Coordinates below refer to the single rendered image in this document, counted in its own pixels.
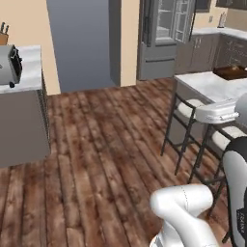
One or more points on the grey dining counter base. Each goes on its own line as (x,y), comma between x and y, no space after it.
(180,93)

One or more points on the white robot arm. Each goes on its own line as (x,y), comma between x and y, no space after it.
(183,205)

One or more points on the grey fridge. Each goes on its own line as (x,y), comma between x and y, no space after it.
(157,61)

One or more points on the pale bottle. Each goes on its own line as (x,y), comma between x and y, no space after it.
(222,21)

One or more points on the black stool with white seat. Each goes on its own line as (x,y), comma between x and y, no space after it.
(188,107)
(222,136)

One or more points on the grey base cupboard run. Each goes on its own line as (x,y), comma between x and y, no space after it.
(202,53)

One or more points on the wooden knife block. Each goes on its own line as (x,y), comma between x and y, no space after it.
(3,37)

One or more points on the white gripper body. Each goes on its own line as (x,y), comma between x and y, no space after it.
(216,112)

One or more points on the silver toaster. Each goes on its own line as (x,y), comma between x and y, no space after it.
(7,66)

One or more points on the grey island cabinet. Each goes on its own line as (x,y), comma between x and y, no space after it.
(21,128)

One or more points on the brown tray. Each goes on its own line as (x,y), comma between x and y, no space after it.
(230,73)

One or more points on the dark fridge door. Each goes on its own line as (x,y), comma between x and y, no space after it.
(147,22)

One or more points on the fridge door with shelves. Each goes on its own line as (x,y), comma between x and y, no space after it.
(184,19)

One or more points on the white wall socket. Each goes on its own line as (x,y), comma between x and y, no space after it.
(210,19)

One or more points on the dark wall cupboard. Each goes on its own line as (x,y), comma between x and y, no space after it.
(231,3)
(203,5)

